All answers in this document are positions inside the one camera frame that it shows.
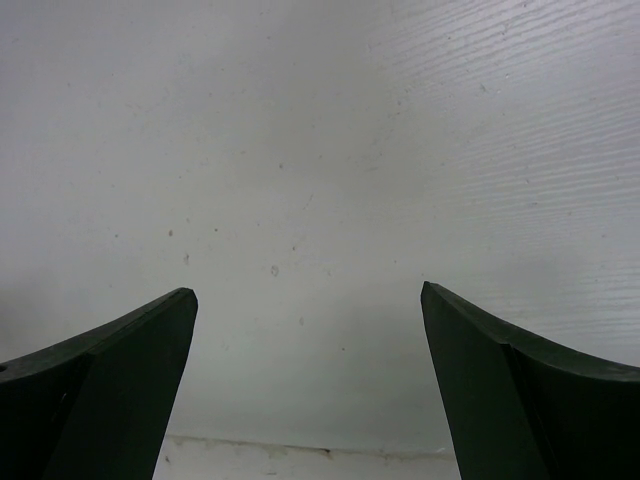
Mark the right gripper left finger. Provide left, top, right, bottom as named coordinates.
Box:
left=1, top=288, right=198, bottom=479

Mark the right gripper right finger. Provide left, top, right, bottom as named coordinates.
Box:
left=421, top=282, right=639, bottom=479

